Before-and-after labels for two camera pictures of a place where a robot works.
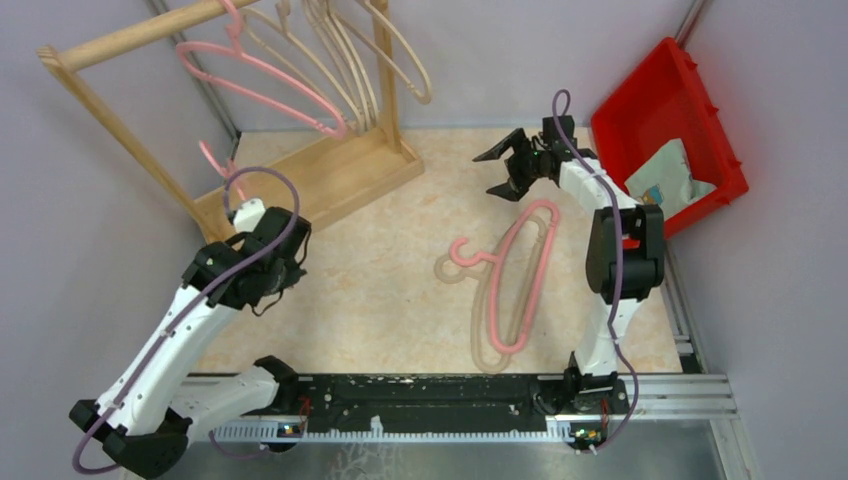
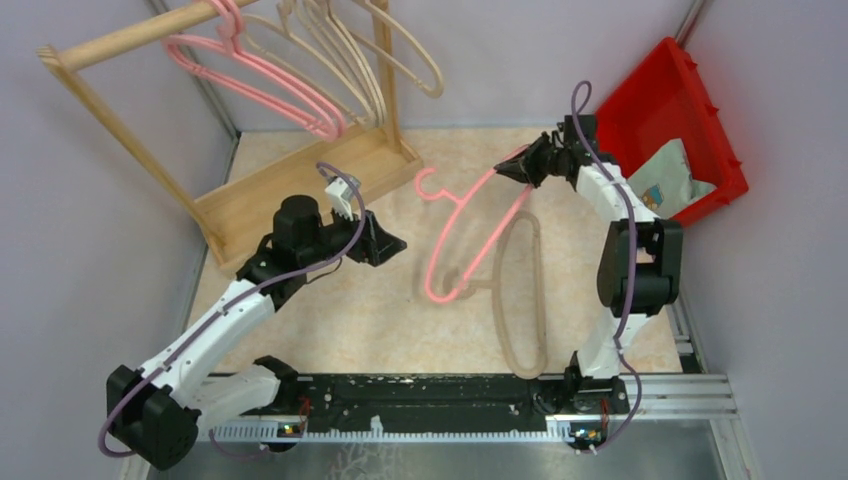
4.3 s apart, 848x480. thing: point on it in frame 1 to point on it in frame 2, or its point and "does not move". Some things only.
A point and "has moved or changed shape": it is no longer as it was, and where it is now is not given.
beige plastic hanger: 283,24 to 370,120
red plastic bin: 666,99 does not move
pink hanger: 497,259 has moved or changed shape
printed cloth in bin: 666,179 does not move
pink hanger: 225,172 to 232,18
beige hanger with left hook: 483,275 to 495,285
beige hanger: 407,47 has moved or changed shape
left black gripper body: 284,278 to 334,239
